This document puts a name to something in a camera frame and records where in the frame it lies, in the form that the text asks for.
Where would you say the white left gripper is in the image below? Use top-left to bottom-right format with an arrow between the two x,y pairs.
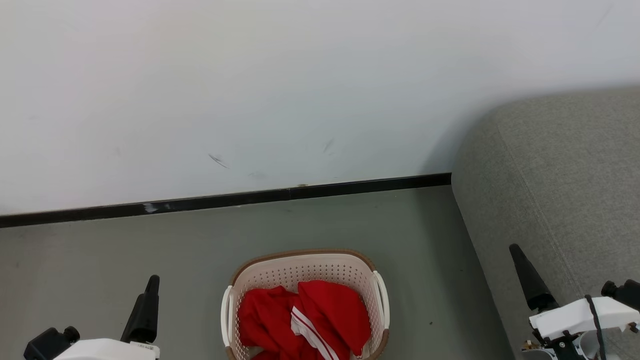
52,275 -> 161,360

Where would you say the black wall baseboard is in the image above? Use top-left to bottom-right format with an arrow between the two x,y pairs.
0,173 -> 452,229

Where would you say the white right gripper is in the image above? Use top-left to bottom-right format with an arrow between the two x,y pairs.
509,243 -> 640,360

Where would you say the red garment with white band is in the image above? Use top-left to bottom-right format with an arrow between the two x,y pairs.
237,286 -> 301,360

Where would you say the thin black right gripper cable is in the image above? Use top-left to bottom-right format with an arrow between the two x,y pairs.
584,295 -> 608,360

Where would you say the white perforated laundry basket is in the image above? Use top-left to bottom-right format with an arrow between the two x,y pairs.
221,249 -> 391,360

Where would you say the red garment with white stripes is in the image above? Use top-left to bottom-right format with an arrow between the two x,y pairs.
291,280 -> 372,360

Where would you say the grey fabric sofa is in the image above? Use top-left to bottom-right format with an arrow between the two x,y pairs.
451,86 -> 640,360

